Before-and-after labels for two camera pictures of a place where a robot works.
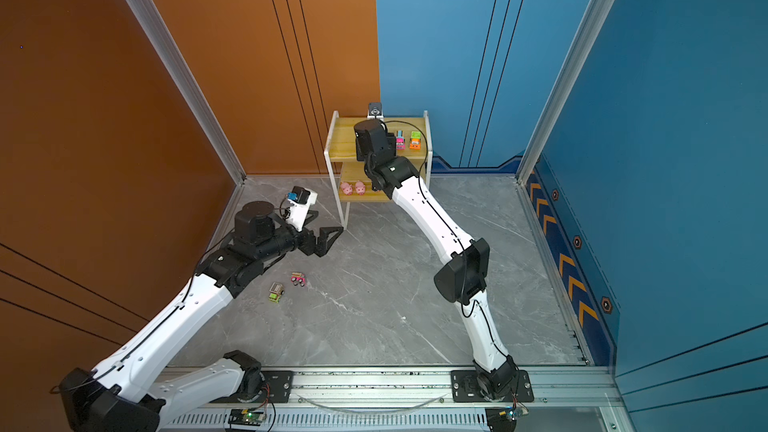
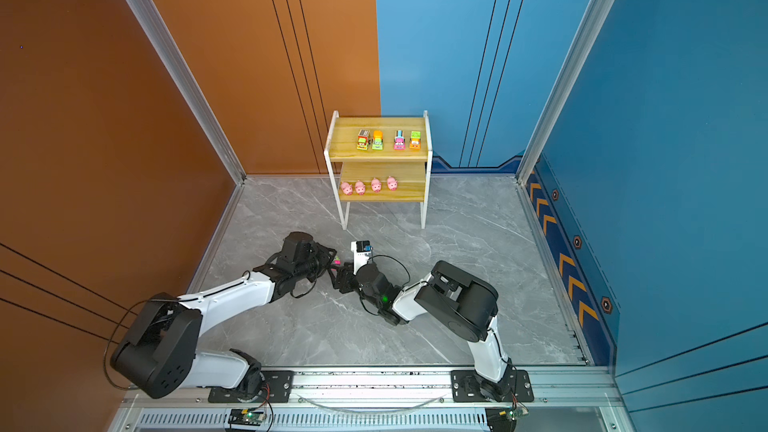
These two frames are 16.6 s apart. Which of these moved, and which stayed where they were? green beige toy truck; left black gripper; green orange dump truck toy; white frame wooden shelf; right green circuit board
Moved: left black gripper; green beige toy truck
Stayed: green orange dump truck toy; right green circuit board; white frame wooden shelf
